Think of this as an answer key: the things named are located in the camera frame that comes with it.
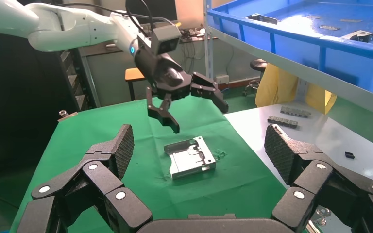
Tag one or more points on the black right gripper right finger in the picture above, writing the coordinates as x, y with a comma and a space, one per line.
305, 167

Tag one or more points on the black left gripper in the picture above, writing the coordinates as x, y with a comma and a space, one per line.
165, 77

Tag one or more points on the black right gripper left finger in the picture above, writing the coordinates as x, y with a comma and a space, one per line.
103, 173

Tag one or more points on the large sheet metal bracket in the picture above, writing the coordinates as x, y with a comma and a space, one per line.
189, 160

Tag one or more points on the small black plastic clip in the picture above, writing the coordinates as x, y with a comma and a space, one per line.
350, 155

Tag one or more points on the grey metal clip strip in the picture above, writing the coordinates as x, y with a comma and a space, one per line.
283, 122
296, 112

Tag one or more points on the wooden top stool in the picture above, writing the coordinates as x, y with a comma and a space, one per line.
133, 74

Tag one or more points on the green table cloth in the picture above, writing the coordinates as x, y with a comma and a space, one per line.
238, 167

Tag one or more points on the grey desk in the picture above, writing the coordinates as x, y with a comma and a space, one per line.
109, 80

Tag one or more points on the yellow plastic bag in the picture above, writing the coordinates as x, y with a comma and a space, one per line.
279, 90

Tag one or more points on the black computer monitor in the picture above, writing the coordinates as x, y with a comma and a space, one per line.
164, 9

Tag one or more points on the white metal shelf board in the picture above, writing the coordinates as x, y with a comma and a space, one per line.
286, 62

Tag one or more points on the black robot torso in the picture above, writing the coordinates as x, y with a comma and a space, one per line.
19, 106

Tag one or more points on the blue plastic bin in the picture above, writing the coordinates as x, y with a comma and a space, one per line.
350, 67

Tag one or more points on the white wall outlet box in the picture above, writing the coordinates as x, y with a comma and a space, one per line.
222, 79

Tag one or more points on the grey perforated shelf post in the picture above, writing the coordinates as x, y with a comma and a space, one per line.
209, 48

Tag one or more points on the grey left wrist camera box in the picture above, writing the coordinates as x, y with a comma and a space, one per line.
165, 38

